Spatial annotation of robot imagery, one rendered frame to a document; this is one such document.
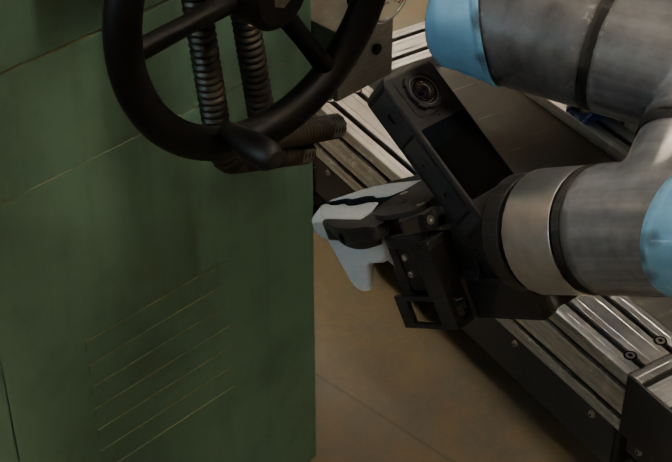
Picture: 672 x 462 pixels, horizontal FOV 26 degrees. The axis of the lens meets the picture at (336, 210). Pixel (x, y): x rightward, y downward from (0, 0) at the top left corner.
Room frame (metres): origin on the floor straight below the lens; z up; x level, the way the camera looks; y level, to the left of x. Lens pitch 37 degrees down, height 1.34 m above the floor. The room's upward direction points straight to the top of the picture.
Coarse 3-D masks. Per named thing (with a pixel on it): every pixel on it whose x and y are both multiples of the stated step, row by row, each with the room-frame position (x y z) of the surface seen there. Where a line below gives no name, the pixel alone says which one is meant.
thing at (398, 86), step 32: (416, 64) 0.78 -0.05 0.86; (384, 96) 0.75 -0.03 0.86; (416, 96) 0.75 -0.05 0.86; (448, 96) 0.76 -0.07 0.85; (416, 128) 0.73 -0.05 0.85; (448, 128) 0.74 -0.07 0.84; (480, 128) 0.75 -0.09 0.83; (416, 160) 0.73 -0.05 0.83; (448, 160) 0.72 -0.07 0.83; (480, 160) 0.73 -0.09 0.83; (448, 192) 0.71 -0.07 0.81; (480, 192) 0.71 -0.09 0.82; (480, 224) 0.69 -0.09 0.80
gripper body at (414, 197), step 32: (416, 192) 0.75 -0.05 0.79; (416, 224) 0.71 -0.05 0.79; (448, 224) 0.71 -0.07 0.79; (416, 256) 0.70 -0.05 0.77; (448, 256) 0.70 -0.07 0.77; (480, 256) 0.70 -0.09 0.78; (416, 288) 0.72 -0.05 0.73; (448, 288) 0.69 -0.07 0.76; (480, 288) 0.69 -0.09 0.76; (512, 288) 0.67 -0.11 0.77; (416, 320) 0.71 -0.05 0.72; (448, 320) 0.68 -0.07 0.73; (544, 320) 0.65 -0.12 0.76
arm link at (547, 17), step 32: (448, 0) 0.76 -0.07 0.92; (480, 0) 0.75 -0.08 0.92; (512, 0) 0.75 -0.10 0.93; (544, 0) 0.74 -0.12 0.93; (576, 0) 0.74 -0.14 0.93; (608, 0) 0.73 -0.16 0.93; (448, 32) 0.75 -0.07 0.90; (480, 32) 0.74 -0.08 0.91; (512, 32) 0.73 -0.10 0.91; (544, 32) 0.73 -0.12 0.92; (576, 32) 0.72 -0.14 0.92; (448, 64) 0.76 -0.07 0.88; (480, 64) 0.74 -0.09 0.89; (512, 64) 0.73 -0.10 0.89; (544, 64) 0.72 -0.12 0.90; (576, 64) 0.71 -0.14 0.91; (544, 96) 0.73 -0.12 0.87; (576, 96) 0.71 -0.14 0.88
